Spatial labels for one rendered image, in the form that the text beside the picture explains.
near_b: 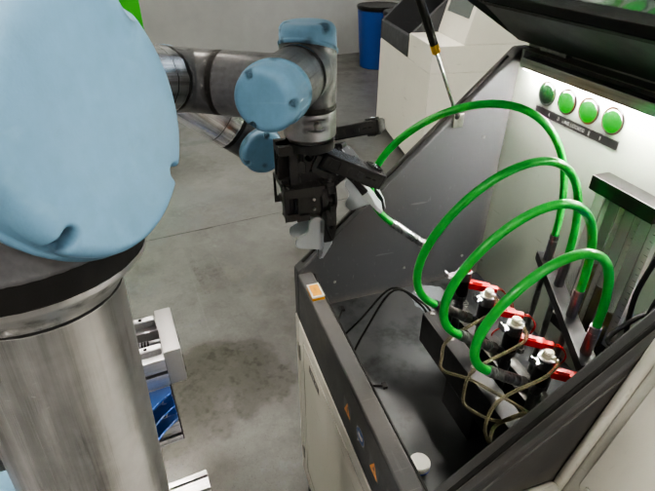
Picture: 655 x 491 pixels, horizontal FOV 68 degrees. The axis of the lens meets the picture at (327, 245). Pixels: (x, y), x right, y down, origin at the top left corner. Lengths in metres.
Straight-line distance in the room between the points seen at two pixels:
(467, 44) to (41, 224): 3.58
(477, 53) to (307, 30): 3.14
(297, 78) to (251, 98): 0.05
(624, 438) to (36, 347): 0.70
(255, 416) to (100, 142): 1.96
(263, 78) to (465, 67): 3.24
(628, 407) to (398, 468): 0.35
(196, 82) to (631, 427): 0.69
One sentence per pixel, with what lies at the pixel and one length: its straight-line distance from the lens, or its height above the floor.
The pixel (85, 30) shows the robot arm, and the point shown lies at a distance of 0.22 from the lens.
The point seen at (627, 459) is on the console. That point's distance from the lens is 0.80.
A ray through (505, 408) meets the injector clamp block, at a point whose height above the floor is 0.98.
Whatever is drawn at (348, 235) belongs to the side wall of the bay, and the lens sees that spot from 1.22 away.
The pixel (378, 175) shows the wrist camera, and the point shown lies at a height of 1.36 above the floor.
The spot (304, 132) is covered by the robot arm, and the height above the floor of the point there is 1.45.
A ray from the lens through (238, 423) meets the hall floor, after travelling 2.13.
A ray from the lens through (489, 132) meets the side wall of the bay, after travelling 1.28.
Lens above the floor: 1.69
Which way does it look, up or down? 34 degrees down
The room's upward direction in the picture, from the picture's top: straight up
